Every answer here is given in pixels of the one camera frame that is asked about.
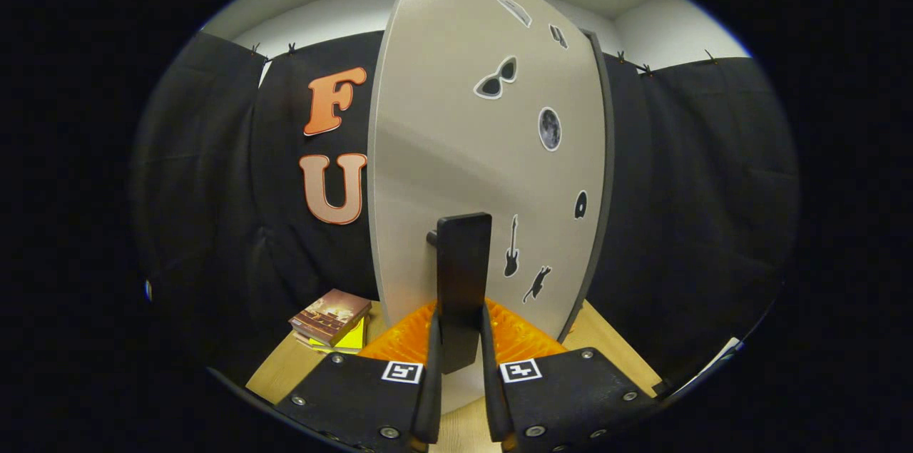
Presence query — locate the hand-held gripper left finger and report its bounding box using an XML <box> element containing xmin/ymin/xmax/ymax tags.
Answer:
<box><xmin>275</xmin><ymin>300</ymin><xmax>443</xmax><ymax>453</ymax></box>

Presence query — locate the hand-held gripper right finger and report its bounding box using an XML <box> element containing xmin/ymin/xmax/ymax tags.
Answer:
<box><xmin>479</xmin><ymin>300</ymin><xmax>660</xmax><ymax>453</ymax></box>

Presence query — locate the beige shoe cabinet door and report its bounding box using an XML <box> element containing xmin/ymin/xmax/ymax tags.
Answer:
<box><xmin>367</xmin><ymin>0</ymin><xmax>607</xmax><ymax>415</ymax></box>

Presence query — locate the yellow book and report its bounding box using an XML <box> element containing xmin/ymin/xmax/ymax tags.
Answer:
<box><xmin>298</xmin><ymin>316</ymin><xmax>367</xmax><ymax>355</ymax></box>

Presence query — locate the brown book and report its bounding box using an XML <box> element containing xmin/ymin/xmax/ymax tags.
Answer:
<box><xmin>289</xmin><ymin>288</ymin><xmax>372</xmax><ymax>347</ymax></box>

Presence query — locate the black backdrop cloth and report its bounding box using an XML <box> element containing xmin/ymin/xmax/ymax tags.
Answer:
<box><xmin>132</xmin><ymin>31</ymin><xmax>800</xmax><ymax>386</ymax></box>

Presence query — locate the row of black cloth clips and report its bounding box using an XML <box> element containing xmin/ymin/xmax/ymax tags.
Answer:
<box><xmin>246</xmin><ymin>41</ymin><xmax>721</xmax><ymax>77</ymax></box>

